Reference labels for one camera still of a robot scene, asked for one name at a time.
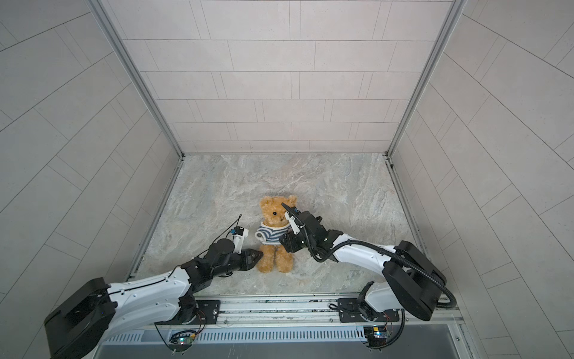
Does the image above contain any aluminium corner post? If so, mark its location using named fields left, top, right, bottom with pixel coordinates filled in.
left=86, top=0, right=185, bottom=161
left=387, top=0, right=466, bottom=160

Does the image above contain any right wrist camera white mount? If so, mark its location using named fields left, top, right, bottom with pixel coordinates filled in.
left=282, top=203, right=302, bottom=235

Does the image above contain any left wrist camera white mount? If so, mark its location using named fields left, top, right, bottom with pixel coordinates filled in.
left=230, top=226, right=249, bottom=254

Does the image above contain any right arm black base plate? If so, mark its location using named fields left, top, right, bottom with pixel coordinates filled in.
left=330, top=298, right=401, bottom=323

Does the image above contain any left small circuit board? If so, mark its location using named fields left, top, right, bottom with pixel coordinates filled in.
left=170, top=330, right=197, bottom=346

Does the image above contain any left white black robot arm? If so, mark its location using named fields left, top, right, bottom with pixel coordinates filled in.
left=44, top=239, right=263, bottom=358

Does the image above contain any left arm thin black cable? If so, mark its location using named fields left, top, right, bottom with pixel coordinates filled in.
left=107, top=214, right=243, bottom=288

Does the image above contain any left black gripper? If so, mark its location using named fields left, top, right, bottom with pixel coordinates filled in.
left=211, top=250, right=266, bottom=280

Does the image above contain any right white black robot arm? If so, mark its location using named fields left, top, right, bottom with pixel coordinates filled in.
left=280, top=203, right=457, bottom=322

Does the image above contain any left aluminium corner post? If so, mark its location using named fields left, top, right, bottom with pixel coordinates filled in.
left=86, top=0, right=185, bottom=161

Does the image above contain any small circuit board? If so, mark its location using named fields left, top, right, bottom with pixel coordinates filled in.
left=170, top=330, right=197, bottom=346
left=363, top=326, right=390, bottom=349

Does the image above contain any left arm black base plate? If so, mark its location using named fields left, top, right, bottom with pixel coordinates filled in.
left=157, top=300, right=221, bottom=325

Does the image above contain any right small circuit board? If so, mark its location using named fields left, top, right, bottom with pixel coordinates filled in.
left=363, top=326, right=390, bottom=349

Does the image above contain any brown teddy bear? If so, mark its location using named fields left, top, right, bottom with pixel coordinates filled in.
left=257, top=195, right=297, bottom=273

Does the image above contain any blue white striped knit sweater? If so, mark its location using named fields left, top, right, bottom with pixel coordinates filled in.
left=255, top=221, right=291, bottom=245

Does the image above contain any black corrugated cable conduit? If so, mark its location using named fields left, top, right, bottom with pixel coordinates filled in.
left=281, top=203, right=457, bottom=310

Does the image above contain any white ventilation grille strip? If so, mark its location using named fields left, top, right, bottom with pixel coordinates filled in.
left=104, top=326, right=366, bottom=346

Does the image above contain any aluminium mounting rail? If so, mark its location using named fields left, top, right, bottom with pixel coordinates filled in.
left=87, top=293, right=464, bottom=331

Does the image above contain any right aluminium corner post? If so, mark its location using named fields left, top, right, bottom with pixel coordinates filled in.
left=387, top=0, right=466, bottom=160

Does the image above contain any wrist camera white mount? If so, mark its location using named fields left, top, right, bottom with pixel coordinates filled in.
left=282, top=203, right=302, bottom=235
left=230, top=226, right=249, bottom=254

